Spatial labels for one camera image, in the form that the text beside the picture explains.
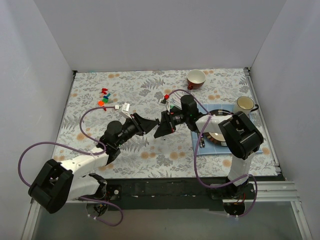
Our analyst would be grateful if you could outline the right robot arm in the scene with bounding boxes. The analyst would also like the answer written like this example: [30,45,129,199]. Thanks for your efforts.
[134,94,264,199]

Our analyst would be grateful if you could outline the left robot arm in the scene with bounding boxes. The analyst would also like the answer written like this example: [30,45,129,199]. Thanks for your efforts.
[28,113,158,214]

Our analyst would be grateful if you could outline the red and white bowl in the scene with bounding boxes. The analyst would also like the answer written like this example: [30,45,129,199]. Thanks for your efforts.
[186,69,206,90]

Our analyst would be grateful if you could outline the dark rimmed plate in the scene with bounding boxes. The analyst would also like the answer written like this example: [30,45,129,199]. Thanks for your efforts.
[203,108,233,147]

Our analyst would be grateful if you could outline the floral patterned table mat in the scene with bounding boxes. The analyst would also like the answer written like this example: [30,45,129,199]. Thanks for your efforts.
[48,67,282,180]

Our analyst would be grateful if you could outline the cream enamel mug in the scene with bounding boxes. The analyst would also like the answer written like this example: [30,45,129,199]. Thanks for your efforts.
[233,96,260,117]

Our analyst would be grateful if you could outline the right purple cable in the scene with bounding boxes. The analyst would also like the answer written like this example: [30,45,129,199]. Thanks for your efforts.
[164,89,258,218]

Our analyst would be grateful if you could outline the purple cable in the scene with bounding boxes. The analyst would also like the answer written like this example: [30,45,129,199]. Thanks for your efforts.
[164,89,258,218]
[17,106,125,227]

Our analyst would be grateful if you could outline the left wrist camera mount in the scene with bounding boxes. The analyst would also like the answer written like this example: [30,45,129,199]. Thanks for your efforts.
[114,102,132,119]

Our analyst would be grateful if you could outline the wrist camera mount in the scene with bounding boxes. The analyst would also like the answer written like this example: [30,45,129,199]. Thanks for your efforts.
[158,94,173,108]
[114,102,132,119]

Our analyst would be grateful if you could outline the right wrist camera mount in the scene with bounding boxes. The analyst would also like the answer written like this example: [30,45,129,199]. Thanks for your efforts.
[158,94,173,108]

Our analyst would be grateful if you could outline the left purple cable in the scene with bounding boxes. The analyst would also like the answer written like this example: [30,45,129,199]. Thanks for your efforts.
[17,106,125,227]

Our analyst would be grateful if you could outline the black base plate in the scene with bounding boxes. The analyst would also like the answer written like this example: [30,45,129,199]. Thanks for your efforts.
[77,177,253,211]

